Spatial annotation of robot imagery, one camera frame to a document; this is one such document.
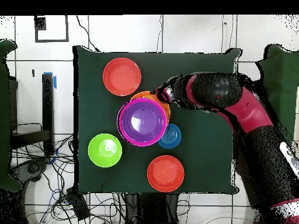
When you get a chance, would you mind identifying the orange plastic bowl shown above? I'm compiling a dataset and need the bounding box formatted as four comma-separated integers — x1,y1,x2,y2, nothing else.
129,90,171,123

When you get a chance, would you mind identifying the purple plastic bowl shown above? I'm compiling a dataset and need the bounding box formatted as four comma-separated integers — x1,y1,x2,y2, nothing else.
121,101,166,143

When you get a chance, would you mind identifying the red plastic bowl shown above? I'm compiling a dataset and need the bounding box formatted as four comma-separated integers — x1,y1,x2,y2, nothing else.
102,57,142,97
147,155,185,193

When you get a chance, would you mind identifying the pink plastic bowl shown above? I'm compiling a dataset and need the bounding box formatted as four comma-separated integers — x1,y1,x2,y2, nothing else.
116,97,168,147

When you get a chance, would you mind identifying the blue plastic bowl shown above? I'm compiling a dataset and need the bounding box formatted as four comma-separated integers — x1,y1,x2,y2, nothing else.
158,123,182,149

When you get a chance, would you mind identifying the dark green table cloth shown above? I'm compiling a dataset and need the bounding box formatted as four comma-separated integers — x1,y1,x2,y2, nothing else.
72,45,242,195

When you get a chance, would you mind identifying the green plastic bowl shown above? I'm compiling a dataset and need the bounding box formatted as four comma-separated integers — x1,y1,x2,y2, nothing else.
88,133,123,168

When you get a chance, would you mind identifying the blue tape strip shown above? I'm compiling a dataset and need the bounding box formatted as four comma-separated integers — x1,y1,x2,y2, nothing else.
43,71,57,89

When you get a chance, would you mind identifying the black metal stand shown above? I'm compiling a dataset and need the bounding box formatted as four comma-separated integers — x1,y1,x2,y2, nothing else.
10,72,55,157

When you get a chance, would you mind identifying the neighbouring green cloth table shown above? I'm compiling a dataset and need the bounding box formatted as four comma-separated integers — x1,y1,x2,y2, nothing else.
0,39,23,193
255,44,299,143

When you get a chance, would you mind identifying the black power adapter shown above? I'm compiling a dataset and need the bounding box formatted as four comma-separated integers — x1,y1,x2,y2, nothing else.
66,187,91,221

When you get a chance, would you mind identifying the black rounded floor machine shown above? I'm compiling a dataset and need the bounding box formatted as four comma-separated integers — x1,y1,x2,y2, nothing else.
9,157,51,187

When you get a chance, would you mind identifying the black floor cable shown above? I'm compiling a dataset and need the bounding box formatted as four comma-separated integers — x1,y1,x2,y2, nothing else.
75,15,100,53

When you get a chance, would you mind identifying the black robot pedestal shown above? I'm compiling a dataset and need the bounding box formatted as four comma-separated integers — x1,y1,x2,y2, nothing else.
123,192,180,224

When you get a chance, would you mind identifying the black square floor frame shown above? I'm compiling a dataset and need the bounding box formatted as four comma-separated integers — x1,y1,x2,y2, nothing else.
34,15,70,43

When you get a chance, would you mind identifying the blue cable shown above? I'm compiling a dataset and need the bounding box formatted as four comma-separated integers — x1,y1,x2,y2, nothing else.
50,187,62,202

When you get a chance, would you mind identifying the tangle of black cables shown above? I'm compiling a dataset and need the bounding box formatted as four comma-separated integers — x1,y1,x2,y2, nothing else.
10,122,126,224

